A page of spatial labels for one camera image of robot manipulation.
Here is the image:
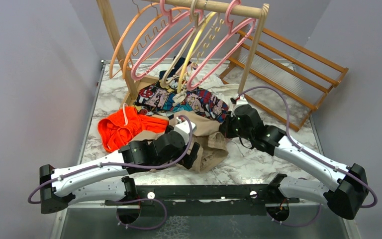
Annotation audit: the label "orange mesh shorts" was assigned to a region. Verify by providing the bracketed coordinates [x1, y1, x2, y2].
[97, 106, 169, 153]

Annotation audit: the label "orange hanger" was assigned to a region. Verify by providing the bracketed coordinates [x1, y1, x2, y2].
[109, 1, 152, 79]
[121, 0, 191, 81]

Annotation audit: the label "black mounting rail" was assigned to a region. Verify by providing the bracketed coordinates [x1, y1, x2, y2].
[104, 177, 299, 231]

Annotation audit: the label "yellow hanger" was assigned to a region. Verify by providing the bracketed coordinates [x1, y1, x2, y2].
[177, 11, 220, 94]

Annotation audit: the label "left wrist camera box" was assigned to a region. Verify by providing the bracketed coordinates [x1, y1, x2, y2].
[174, 117, 196, 143]

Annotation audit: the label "right pink hanger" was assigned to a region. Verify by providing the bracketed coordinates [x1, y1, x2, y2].
[186, 0, 257, 91]

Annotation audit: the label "beige shorts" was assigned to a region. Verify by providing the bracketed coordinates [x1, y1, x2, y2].
[119, 111, 228, 173]

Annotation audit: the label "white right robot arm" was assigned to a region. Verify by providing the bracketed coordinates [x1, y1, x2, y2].
[219, 105, 369, 220]

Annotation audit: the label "inner orange hanger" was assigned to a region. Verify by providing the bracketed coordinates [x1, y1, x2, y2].
[121, 0, 191, 81]

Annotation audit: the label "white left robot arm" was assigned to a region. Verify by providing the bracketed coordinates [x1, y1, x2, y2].
[39, 131, 201, 214]

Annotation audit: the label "pink hanger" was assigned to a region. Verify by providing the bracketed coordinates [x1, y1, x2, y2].
[130, 0, 204, 82]
[186, 0, 257, 91]

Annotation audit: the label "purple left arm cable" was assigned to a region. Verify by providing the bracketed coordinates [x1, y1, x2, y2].
[27, 114, 194, 205]

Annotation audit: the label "white garment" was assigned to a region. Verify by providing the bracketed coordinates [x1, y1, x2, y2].
[186, 75, 239, 116]

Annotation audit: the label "left pink hanger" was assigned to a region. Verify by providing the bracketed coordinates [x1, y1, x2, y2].
[130, 0, 204, 82]

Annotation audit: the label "beige hanger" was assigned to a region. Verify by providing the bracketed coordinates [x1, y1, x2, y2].
[160, 0, 205, 88]

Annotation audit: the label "wooden clothes rack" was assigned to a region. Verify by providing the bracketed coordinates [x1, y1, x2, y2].
[97, 0, 270, 105]

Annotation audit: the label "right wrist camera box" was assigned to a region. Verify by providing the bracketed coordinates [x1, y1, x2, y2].
[230, 94, 248, 108]

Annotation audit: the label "outer orange hanger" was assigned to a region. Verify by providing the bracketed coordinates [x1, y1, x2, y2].
[109, 1, 152, 79]

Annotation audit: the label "dark navy garment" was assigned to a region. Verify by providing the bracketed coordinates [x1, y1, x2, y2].
[159, 57, 198, 80]

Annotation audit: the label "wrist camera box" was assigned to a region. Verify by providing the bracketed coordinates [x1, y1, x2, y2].
[230, 94, 248, 108]
[174, 117, 196, 143]

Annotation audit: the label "orange wooden slatted shelf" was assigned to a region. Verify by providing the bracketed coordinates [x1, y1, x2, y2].
[219, 28, 349, 132]

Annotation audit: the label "cream notched hanger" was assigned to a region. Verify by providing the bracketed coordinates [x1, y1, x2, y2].
[186, 0, 224, 70]

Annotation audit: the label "comic print shorts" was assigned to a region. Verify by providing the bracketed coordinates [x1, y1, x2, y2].
[133, 82, 229, 122]

